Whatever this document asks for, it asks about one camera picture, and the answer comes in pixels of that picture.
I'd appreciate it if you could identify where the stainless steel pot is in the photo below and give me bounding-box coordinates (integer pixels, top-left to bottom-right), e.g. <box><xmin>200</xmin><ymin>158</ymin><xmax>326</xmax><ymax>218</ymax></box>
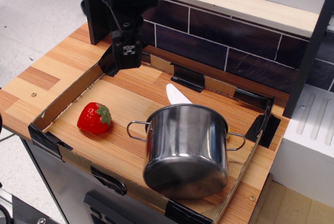
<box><xmin>126</xmin><ymin>103</ymin><xmax>246</xmax><ymax>200</ymax></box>

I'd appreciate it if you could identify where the black toy oven panel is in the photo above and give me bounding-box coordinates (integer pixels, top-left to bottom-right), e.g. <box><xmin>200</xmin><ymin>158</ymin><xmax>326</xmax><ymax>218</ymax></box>
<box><xmin>83</xmin><ymin>193</ymin><xmax>135</xmax><ymax>223</ymax></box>

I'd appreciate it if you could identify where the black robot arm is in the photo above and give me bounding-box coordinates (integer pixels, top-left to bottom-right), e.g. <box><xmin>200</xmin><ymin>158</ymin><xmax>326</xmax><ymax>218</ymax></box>
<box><xmin>99</xmin><ymin>0</ymin><xmax>158</xmax><ymax>76</ymax></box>

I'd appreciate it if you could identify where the white sink drainboard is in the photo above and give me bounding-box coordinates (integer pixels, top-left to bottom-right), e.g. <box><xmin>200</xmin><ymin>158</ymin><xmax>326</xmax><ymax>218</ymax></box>
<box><xmin>270</xmin><ymin>85</ymin><xmax>333</xmax><ymax>206</ymax></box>

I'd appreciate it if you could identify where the yellow toy piece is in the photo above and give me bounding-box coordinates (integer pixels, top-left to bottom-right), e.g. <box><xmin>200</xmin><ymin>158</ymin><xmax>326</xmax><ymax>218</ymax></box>
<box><xmin>226</xmin><ymin>128</ymin><xmax>230</xmax><ymax>140</ymax></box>

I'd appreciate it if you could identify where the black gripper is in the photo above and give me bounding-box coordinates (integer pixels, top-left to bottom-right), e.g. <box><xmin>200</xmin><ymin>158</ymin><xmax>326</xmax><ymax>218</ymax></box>
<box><xmin>110</xmin><ymin>17</ymin><xmax>144</xmax><ymax>69</ymax></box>

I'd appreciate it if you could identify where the red plastic strawberry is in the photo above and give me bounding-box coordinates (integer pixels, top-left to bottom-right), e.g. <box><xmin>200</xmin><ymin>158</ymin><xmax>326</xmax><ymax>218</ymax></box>
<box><xmin>77</xmin><ymin>102</ymin><xmax>111</xmax><ymax>134</ymax></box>

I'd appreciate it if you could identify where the cardboard fence with black tape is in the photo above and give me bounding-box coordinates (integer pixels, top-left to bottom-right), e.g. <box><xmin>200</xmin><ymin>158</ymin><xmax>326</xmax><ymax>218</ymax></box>
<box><xmin>25</xmin><ymin>45</ymin><xmax>277</xmax><ymax>223</ymax></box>

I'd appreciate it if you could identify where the dark shelf frame with backsplash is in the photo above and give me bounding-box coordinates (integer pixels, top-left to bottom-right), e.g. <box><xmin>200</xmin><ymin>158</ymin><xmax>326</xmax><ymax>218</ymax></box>
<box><xmin>84</xmin><ymin>0</ymin><xmax>333</xmax><ymax>117</ymax></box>

